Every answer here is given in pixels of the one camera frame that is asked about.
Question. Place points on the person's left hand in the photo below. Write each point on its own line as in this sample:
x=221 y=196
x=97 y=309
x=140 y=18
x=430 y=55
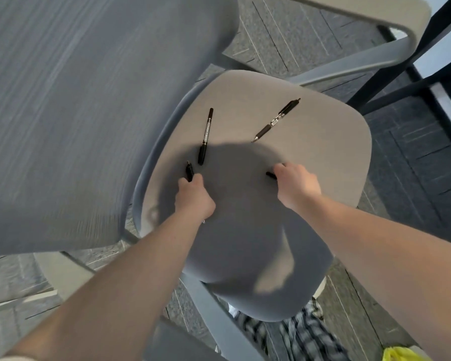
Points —
x=193 y=201

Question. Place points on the person's right hand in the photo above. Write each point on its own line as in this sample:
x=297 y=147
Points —
x=297 y=186

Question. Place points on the person's right fingers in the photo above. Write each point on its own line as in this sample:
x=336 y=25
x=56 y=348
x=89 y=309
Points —
x=283 y=169

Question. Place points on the person's left fingers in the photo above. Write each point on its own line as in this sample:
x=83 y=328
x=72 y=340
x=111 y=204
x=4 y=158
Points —
x=189 y=182

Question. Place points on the person's left forearm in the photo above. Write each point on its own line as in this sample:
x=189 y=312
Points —
x=116 y=289

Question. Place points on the person's right forearm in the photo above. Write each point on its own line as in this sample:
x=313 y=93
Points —
x=391 y=259

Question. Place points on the black marker with grey label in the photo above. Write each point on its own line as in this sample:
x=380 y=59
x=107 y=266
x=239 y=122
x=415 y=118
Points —
x=206 y=134

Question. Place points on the black retractable pen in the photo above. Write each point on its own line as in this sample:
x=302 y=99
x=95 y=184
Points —
x=276 y=119

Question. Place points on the grey office chair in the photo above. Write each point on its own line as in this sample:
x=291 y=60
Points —
x=308 y=124

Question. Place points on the plaid trousers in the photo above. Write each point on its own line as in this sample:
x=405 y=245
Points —
x=304 y=336

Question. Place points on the yellow plastic bag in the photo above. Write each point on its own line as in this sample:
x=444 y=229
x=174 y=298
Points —
x=400 y=354

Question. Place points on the black metal table frame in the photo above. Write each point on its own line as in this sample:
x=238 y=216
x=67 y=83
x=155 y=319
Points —
x=394 y=56

